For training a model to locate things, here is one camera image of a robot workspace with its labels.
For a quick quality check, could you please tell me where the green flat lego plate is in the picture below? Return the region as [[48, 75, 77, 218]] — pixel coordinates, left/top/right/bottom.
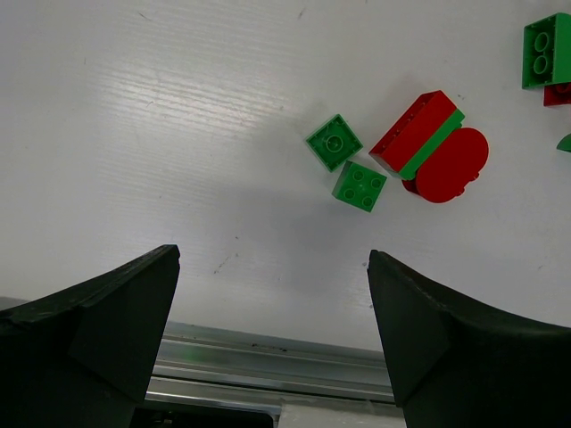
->
[[383, 108, 465, 181]]

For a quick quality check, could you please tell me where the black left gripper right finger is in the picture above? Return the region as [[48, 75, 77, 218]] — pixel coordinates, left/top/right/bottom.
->
[[368, 251, 570, 427]]

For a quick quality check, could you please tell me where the green lego brick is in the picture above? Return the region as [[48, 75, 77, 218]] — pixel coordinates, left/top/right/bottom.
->
[[522, 12, 570, 89]]

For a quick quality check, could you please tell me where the red rounded lego piece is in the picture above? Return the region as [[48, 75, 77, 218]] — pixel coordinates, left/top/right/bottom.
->
[[402, 128, 489, 203]]

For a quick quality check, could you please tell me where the green square lego upside down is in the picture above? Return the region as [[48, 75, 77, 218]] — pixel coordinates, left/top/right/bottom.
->
[[305, 114, 363, 172]]

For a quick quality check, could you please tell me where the green square lego studs up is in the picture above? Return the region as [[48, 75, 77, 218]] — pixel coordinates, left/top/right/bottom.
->
[[332, 160, 387, 212]]

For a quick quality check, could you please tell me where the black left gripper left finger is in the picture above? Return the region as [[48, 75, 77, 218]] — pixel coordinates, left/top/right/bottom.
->
[[1, 244, 180, 427]]

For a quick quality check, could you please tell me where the red long lego brick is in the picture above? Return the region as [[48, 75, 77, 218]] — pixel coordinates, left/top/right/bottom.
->
[[368, 90, 457, 173]]

